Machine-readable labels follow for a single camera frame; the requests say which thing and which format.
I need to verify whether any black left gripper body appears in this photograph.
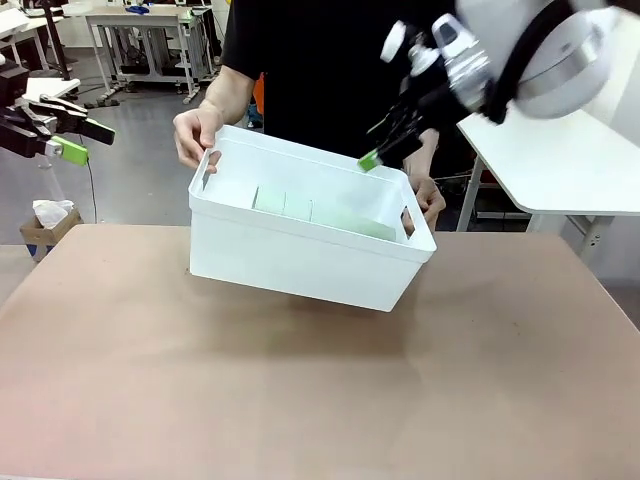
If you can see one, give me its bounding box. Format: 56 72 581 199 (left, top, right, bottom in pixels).
0 64 31 125

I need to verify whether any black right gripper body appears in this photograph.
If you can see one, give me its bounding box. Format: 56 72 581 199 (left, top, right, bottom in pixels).
394 73 474 152

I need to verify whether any pale green plastic cup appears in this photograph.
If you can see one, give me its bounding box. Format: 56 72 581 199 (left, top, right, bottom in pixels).
283 192 315 223
252 185 287 217
310 197 399 244

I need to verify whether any white plastic storage basket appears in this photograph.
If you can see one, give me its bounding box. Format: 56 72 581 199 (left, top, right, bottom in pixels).
187 124 439 314

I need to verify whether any person's right forearm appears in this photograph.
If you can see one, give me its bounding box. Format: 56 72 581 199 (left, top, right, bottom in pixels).
199 64 257 124

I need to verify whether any person's left forearm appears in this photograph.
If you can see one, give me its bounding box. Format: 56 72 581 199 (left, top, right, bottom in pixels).
402 128 440 179

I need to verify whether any person's left hand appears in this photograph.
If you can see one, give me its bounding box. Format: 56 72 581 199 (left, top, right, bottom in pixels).
407 173 448 233

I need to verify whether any person's right hand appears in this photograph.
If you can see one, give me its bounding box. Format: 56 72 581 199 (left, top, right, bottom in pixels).
173 102 225 175

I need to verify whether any white height-adjustable table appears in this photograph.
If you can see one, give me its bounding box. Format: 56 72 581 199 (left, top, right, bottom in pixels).
24 77 81 101

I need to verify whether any black stand pole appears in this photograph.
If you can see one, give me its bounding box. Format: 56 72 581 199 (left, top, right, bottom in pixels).
42 0 72 81

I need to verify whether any white desk with clutter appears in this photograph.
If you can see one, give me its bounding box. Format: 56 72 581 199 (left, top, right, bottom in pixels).
0 9 65 71

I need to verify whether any person in black t-shirt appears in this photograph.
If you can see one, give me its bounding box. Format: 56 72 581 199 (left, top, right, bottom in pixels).
221 0 481 179

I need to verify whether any cardboard box with blue print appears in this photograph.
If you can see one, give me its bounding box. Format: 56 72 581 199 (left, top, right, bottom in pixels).
19 199 84 263

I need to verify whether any person in yellow jacket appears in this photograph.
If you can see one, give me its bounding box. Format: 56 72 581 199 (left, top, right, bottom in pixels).
248 72 266 129

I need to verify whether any white side table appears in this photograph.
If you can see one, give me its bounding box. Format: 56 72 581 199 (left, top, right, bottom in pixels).
456 29 640 279

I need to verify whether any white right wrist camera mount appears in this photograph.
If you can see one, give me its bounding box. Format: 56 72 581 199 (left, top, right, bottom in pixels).
378 19 441 76

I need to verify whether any black corrugated cable hose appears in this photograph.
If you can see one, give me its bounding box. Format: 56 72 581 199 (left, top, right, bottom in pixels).
487 0 564 126

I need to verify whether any white metal-frame desk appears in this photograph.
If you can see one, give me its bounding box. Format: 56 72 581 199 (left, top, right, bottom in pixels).
84 7 221 105

